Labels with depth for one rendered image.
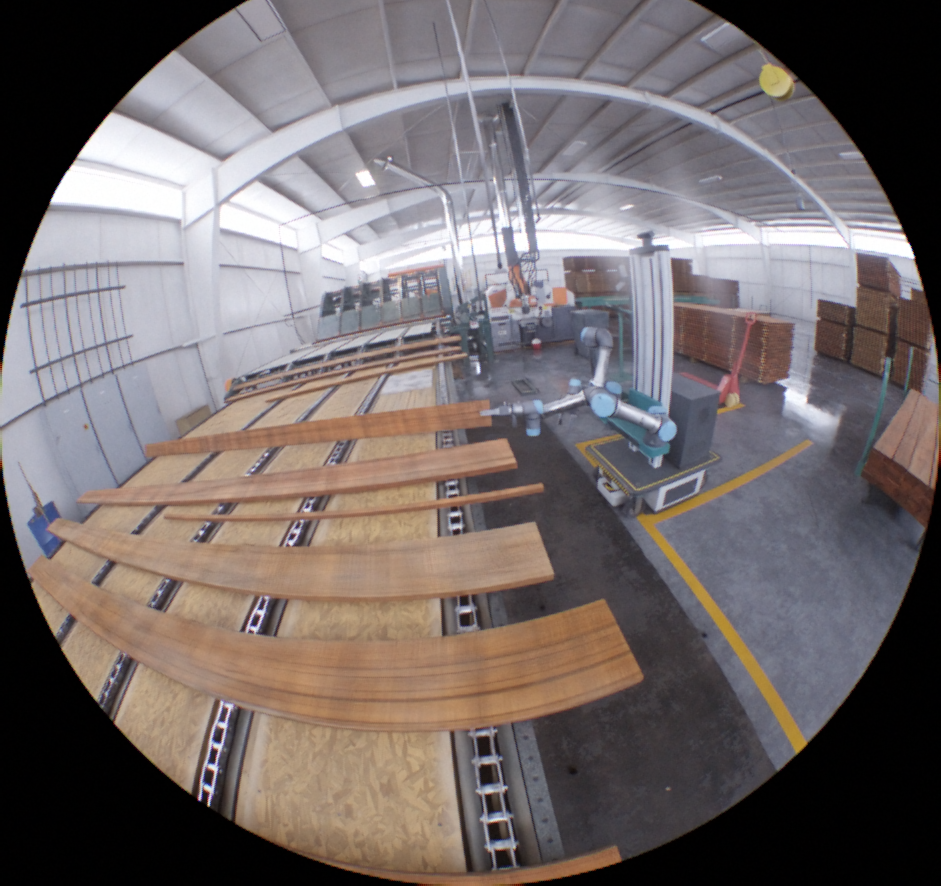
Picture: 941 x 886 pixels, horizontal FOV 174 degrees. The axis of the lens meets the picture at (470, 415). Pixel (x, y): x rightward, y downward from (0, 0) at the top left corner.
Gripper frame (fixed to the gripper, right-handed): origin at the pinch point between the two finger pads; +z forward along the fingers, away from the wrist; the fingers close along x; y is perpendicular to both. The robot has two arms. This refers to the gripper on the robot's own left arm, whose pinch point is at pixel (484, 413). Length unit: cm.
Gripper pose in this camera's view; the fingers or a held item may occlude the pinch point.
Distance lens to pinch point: 165.3
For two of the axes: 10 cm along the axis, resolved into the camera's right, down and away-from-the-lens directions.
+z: -9.9, 1.1, 1.0
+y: -1.1, -9.9, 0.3
